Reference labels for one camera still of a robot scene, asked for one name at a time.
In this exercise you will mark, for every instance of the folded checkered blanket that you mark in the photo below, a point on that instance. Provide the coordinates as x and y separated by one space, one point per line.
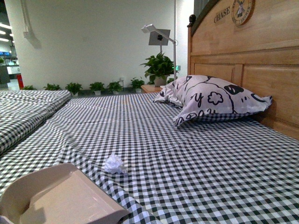
23 111

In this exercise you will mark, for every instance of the beige plastic dustpan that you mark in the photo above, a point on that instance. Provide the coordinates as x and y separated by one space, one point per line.
60 194

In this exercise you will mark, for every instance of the wooden bed headboard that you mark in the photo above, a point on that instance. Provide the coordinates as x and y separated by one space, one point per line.
259 51

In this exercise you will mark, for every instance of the red fire extinguisher box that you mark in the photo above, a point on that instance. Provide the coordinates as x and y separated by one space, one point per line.
20 81

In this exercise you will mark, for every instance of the white cartoon print pillow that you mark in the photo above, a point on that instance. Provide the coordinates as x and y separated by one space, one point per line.
209 98

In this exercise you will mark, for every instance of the large potted green plant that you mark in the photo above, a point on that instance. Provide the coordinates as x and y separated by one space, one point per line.
160 67

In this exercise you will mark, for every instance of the black white checkered bedsheet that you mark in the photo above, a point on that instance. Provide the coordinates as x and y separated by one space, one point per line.
233 172

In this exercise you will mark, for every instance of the small wooden nightstand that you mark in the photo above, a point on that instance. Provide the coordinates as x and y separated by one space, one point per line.
150 88

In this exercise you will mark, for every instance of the white floor lamp stand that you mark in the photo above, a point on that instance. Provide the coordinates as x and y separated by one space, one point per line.
151 28

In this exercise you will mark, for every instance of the small potted plant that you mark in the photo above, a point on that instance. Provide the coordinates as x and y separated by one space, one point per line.
73 88
97 87
136 84
115 87
29 87
52 87

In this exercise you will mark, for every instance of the crumpled white paper ball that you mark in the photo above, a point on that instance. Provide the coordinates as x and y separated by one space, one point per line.
114 164

